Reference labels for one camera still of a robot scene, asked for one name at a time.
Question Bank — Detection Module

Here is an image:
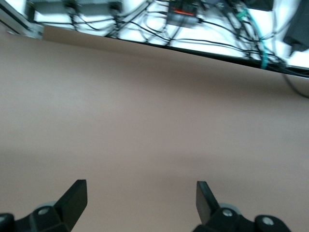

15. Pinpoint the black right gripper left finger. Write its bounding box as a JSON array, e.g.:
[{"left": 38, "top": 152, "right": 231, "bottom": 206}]
[{"left": 0, "top": 179, "right": 88, "bottom": 232}]

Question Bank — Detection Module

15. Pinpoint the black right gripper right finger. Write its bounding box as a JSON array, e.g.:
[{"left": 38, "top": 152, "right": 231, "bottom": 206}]
[{"left": 193, "top": 181, "right": 290, "bottom": 232}]

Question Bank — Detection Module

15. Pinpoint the black box with orange display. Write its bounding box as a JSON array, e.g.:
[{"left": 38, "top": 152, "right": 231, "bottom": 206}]
[{"left": 166, "top": 0, "right": 201, "bottom": 29}]

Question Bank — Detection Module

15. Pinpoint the dark bulky floor object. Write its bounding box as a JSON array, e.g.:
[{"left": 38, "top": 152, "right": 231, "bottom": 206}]
[{"left": 282, "top": 0, "right": 309, "bottom": 53}]

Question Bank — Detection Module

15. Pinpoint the black looping floor cable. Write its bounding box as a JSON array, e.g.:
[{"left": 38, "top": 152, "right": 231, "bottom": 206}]
[{"left": 281, "top": 72, "right": 309, "bottom": 99}]

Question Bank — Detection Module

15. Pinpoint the teal cable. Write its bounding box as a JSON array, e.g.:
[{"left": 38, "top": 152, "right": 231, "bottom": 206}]
[{"left": 238, "top": 8, "right": 269, "bottom": 70}]

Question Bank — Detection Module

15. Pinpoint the grey metal table post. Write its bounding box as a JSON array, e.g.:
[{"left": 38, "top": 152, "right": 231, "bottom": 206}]
[{"left": 0, "top": 0, "right": 46, "bottom": 40}]

